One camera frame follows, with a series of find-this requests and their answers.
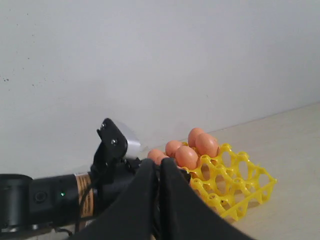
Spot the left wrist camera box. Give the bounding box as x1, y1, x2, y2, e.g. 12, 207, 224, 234
97, 118, 141, 162

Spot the yellow plastic egg tray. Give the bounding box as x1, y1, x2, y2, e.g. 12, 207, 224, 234
186, 143, 277, 221

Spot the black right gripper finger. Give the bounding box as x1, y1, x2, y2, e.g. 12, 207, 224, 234
159, 158, 252, 240

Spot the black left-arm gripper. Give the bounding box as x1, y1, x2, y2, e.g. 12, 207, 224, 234
69, 143, 157, 240

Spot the black left-arm cable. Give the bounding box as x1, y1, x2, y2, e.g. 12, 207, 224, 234
53, 179, 101, 237

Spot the brown egg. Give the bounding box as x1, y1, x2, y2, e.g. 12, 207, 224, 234
187, 127, 204, 148
165, 140, 183, 158
155, 154, 169, 165
147, 148, 164, 161
175, 145, 198, 170
195, 132, 220, 158

